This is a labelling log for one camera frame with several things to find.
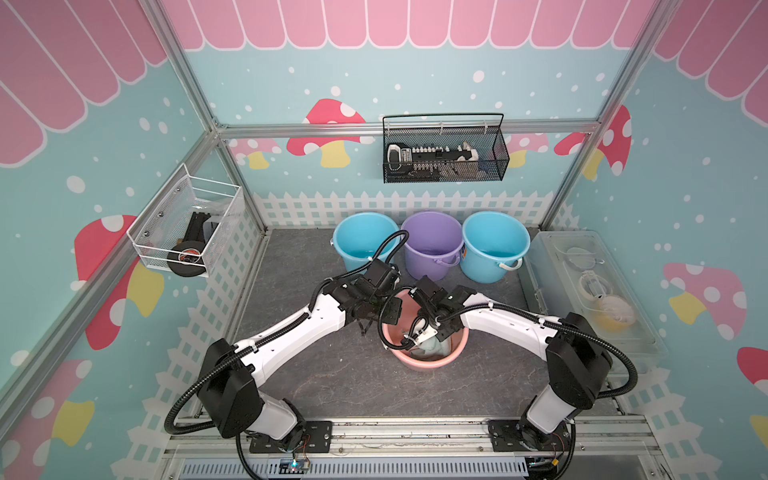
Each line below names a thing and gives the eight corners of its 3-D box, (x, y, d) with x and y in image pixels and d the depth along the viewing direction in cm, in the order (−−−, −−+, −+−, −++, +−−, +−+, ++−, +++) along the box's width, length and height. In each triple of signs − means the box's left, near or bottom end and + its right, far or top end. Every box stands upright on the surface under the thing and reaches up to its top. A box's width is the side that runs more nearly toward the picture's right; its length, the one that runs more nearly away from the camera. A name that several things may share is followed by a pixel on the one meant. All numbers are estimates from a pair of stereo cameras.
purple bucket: (403, 291, 104) (404, 259, 90) (402, 245, 117) (403, 211, 103) (459, 291, 104) (469, 259, 90) (451, 245, 117) (459, 211, 103)
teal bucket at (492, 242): (459, 294, 103) (469, 261, 89) (451, 246, 117) (459, 211, 103) (520, 293, 103) (540, 261, 89) (505, 246, 117) (520, 211, 102)
